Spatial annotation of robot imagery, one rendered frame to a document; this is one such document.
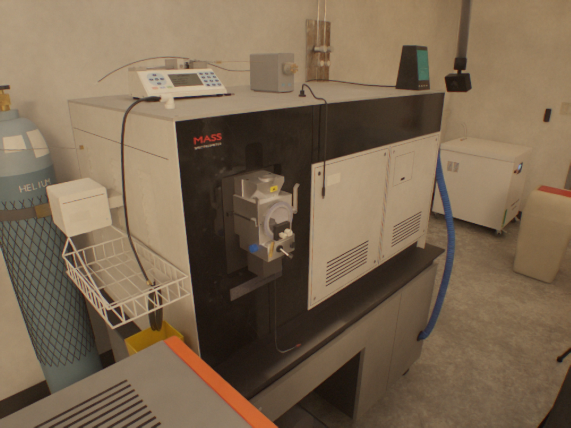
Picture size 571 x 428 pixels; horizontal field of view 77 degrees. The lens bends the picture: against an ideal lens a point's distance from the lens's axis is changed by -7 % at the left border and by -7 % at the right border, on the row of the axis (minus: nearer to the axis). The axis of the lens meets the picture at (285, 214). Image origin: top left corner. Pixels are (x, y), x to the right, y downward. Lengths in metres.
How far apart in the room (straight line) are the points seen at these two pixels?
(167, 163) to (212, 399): 0.47
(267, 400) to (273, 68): 1.00
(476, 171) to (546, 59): 1.26
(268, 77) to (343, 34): 1.71
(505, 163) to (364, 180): 2.72
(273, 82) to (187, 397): 1.00
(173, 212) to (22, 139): 0.76
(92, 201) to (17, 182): 0.48
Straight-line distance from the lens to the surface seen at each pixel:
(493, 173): 3.93
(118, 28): 1.96
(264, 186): 0.84
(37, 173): 1.50
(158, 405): 0.57
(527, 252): 3.41
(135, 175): 0.98
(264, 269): 0.92
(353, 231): 1.30
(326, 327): 1.30
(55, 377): 1.89
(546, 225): 3.29
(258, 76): 1.36
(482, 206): 4.04
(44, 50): 1.86
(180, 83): 1.17
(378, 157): 1.31
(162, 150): 0.83
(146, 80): 1.15
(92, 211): 1.06
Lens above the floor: 1.54
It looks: 22 degrees down
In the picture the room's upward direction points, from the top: straight up
